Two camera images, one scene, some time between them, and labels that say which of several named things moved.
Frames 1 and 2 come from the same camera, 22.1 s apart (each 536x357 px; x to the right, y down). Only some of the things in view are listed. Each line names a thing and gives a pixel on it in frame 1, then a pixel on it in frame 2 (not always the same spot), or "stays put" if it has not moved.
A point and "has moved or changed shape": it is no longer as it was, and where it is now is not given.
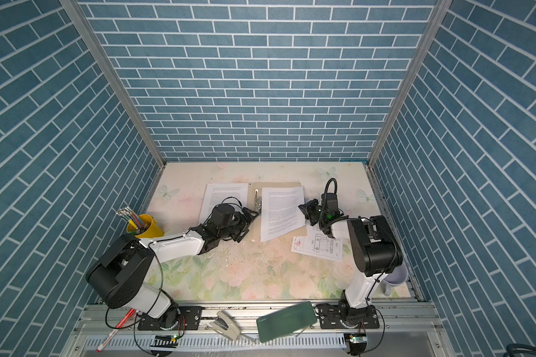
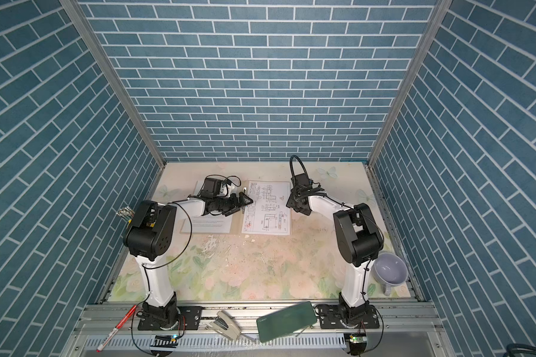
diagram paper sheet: [317, 243] -> [268, 213]
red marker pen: [121, 323] stays put
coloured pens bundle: [135, 223] stays put
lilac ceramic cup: [398, 276] stays put
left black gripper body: [236, 227] -> [226, 204]
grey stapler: [225, 324] stays put
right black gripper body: [315, 213] -> [294, 201]
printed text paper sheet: [215, 193] has moved or changed shape
